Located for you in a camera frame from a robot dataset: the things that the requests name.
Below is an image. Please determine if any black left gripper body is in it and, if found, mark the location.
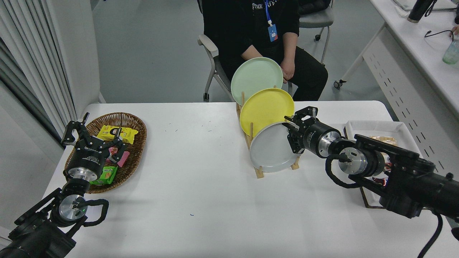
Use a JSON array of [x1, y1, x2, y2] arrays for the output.
[[65, 143, 108, 177]]

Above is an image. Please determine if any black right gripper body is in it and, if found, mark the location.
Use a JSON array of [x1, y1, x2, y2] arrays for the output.
[[301, 120, 331, 158]]

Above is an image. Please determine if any grey plate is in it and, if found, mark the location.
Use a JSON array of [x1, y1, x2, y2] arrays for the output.
[[249, 122, 300, 173]]

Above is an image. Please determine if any yellow plate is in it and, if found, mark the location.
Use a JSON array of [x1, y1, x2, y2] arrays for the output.
[[239, 88, 295, 137]]

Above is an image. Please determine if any wooden plate rack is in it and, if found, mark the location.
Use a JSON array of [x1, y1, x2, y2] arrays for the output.
[[236, 86, 300, 179]]

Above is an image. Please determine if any pale green plate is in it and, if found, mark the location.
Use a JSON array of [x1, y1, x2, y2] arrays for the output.
[[231, 57, 284, 106]]

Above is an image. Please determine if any person's left hand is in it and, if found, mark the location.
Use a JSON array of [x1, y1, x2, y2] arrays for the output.
[[280, 58, 295, 83]]

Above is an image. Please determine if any pink snack pack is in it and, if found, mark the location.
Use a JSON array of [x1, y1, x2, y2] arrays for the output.
[[106, 145, 130, 168]]

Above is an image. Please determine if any yellow snack pack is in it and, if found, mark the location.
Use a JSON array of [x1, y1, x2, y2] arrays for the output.
[[97, 125, 139, 144]]

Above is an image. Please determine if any brown wicker basket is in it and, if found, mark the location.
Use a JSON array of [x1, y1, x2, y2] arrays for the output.
[[64, 112, 147, 194]]

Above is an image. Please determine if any green snack pack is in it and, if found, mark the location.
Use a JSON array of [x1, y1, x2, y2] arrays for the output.
[[90, 165, 118, 185]]

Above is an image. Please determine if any white foam tray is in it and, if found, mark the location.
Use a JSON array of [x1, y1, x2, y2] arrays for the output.
[[343, 121, 422, 209]]

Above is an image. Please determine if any tan puffed snack pack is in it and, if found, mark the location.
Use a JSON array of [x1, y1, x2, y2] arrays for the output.
[[371, 135, 398, 145]]

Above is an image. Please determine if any grey wheeled chair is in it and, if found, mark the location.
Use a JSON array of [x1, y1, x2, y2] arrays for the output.
[[297, 0, 335, 62]]

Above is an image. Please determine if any pale grey curtain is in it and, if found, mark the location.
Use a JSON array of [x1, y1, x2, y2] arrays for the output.
[[0, 0, 77, 144]]

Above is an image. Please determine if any person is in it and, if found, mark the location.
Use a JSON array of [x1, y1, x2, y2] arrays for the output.
[[197, 0, 328, 101]]

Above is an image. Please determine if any grey chair with armrest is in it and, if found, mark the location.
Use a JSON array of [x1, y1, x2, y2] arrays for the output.
[[198, 34, 294, 102]]

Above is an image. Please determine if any white side desk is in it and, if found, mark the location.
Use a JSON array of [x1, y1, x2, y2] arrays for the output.
[[333, 0, 459, 169]]

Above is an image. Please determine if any black bottle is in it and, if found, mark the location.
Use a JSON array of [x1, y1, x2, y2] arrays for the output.
[[407, 0, 434, 23]]

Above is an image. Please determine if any translucent green bottle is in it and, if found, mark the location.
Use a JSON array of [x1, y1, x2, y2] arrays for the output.
[[442, 39, 459, 65]]

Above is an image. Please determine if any blue lanyard badge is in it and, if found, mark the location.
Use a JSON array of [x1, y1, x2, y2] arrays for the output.
[[264, 0, 279, 42]]

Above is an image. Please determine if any thin black cable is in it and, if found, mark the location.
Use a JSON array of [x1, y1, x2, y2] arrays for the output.
[[425, 30, 454, 40]]

